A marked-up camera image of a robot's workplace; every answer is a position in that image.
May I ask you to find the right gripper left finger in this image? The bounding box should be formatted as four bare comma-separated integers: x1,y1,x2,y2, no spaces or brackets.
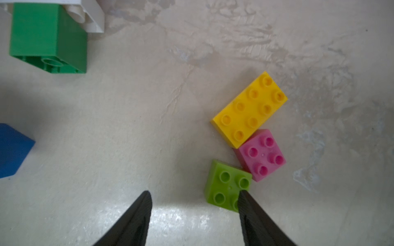
95,191,152,246

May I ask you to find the dark green lego brick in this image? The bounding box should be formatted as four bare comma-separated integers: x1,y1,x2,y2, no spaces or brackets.
9,3,88,74

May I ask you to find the white lego brick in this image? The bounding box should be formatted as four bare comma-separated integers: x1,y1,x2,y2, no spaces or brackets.
1,0,105,33

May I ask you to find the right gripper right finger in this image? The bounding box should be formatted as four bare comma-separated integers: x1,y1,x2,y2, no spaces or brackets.
238,190,295,246

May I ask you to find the yellow lego brick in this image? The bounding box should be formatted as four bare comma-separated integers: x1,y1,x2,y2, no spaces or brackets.
211,71,288,149

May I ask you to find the lime green lego brick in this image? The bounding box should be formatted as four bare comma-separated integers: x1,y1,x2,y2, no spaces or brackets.
204,159,252,212

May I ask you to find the blue lego brick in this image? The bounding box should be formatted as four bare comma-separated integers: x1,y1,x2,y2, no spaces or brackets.
1,123,36,178

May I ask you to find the magenta lego brick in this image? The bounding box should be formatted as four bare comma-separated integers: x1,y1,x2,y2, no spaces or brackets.
234,129,286,182

